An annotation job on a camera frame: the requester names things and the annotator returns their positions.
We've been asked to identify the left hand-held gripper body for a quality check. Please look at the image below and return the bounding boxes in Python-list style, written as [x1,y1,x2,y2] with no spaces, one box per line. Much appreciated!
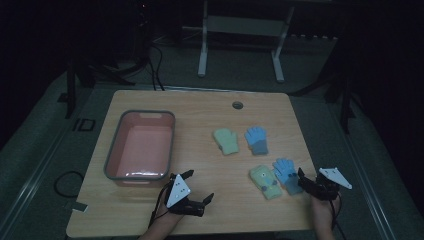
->
[164,173,205,218]

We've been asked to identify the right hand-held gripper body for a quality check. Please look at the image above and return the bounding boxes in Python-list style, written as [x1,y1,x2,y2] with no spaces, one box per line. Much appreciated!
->
[304,166,353,202]

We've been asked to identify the blue glove with grey cuff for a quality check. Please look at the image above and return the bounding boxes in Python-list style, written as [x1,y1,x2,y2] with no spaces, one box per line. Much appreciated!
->
[244,125,269,156]
[272,157,304,196]

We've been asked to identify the pink basin with grey rim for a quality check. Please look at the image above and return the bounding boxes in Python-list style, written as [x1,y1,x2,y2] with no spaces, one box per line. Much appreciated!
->
[103,109,177,187]

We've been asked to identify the person's left hand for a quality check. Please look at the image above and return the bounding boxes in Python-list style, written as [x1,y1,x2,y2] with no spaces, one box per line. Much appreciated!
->
[153,199,185,231]

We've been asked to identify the person's right hand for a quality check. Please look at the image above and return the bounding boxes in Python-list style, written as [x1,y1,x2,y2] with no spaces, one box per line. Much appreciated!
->
[309,194,342,232]

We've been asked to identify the green glove with blue pattern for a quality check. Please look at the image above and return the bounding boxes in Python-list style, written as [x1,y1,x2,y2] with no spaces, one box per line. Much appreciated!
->
[248,164,284,201]

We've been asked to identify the plain green glove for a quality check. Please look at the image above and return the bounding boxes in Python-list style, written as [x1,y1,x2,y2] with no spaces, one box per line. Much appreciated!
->
[212,128,240,156]

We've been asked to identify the dark metal stand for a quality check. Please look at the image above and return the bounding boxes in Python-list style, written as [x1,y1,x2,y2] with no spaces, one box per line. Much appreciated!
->
[289,31,359,135]
[57,56,136,120]

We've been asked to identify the white metal stand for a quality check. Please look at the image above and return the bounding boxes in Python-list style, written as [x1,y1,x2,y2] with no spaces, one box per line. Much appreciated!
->
[197,0,296,84]

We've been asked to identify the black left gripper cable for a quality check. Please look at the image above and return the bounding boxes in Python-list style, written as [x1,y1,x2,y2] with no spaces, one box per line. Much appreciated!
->
[147,181,178,230]

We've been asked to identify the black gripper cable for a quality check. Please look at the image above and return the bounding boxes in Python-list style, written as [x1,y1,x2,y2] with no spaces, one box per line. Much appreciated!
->
[328,199,348,240]
[147,181,178,230]

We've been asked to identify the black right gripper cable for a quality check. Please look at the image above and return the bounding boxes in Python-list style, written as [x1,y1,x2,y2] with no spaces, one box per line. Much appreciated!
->
[328,199,348,240]

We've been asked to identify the black floor cables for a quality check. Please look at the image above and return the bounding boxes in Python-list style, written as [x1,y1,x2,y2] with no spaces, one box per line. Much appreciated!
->
[145,41,166,92]

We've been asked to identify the black square floor bracket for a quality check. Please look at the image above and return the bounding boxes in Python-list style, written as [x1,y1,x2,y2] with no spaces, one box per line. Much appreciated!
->
[72,117,97,133]

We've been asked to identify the black cable loop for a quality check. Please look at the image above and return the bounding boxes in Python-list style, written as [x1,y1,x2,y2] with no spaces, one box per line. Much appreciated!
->
[53,170,85,200]

